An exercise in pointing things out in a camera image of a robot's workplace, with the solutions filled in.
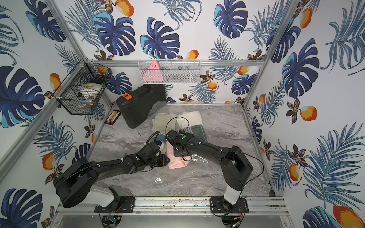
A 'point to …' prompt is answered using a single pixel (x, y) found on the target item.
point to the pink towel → (176, 162)
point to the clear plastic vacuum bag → (226, 125)
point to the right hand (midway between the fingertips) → (180, 151)
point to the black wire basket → (82, 87)
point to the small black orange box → (113, 117)
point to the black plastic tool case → (137, 106)
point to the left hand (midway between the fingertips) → (170, 158)
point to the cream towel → (163, 122)
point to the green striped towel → (197, 131)
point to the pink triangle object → (154, 73)
